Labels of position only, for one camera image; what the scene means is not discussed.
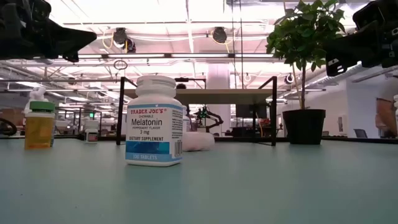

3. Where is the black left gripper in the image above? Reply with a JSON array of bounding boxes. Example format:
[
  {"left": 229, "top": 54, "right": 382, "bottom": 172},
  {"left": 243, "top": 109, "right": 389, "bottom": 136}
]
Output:
[{"left": 0, "top": 0, "right": 98, "bottom": 62}]

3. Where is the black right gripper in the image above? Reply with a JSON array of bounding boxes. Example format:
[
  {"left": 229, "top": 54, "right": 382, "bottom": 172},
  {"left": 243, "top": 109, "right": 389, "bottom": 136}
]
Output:
[{"left": 325, "top": 18, "right": 398, "bottom": 77}]

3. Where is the green-capped caffeine bottle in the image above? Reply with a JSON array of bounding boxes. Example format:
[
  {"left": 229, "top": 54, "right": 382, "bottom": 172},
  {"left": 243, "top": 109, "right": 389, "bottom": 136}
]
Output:
[{"left": 29, "top": 101, "right": 57, "bottom": 147}]

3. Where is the small white Excedrin bottle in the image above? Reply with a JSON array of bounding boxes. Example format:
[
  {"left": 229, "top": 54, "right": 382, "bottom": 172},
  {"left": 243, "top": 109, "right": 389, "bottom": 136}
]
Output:
[{"left": 85, "top": 119, "right": 100, "bottom": 144}]

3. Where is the white Trader Joe's melatonin bottle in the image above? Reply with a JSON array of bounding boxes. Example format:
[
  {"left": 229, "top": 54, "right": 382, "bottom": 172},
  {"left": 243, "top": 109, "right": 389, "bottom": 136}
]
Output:
[{"left": 125, "top": 75, "right": 184, "bottom": 167}]

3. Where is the green plant in black pot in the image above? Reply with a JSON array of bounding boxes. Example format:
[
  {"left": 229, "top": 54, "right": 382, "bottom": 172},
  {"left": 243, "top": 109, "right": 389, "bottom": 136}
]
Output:
[{"left": 266, "top": 0, "right": 348, "bottom": 146}]

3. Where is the dark background monitor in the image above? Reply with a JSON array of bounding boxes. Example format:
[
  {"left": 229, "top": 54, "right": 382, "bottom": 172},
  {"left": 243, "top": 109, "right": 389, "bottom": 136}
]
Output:
[{"left": 235, "top": 104, "right": 268, "bottom": 119}]

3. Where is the white bottle blue-striped label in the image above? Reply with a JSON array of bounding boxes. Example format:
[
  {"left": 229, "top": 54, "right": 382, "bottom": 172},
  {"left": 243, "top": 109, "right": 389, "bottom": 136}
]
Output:
[{"left": 182, "top": 105, "right": 192, "bottom": 134}]

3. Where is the plain white bottle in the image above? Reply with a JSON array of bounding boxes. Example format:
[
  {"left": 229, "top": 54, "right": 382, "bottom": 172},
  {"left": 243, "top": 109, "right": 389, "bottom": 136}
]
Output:
[{"left": 182, "top": 131, "right": 216, "bottom": 152}]

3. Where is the black ring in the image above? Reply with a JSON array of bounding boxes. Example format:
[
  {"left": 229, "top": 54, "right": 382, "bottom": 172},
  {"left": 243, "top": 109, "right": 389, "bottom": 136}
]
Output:
[{"left": 113, "top": 59, "right": 129, "bottom": 71}]

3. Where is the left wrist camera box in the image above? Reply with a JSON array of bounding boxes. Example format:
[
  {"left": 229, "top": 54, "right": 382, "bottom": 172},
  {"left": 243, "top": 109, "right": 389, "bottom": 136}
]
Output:
[{"left": 29, "top": 0, "right": 52, "bottom": 22}]

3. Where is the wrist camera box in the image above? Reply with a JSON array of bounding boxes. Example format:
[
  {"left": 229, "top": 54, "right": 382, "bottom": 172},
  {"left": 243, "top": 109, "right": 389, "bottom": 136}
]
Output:
[
  {"left": 353, "top": 0, "right": 398, "bottom": 30},
  {"left": 29, "top": 0, "right": 52, "bottom": 22}
]

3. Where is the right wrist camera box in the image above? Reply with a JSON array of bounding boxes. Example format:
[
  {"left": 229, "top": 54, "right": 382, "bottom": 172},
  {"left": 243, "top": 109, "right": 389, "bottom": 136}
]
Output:
[{"left": 353, "top": 0, "right": 398, "bottom": 30}]

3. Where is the black cable loop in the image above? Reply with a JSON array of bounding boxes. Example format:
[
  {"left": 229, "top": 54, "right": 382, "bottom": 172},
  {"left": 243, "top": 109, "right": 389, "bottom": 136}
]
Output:
[{"left": 0, "top": 117, "right": 18, "bottom": 137}]

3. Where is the wooden shelf black metal frame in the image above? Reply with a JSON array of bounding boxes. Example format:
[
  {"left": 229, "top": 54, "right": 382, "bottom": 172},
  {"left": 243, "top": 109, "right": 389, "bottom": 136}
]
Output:
[{"left": 116, "top": 76, "right": 278, "bottom": 147}]

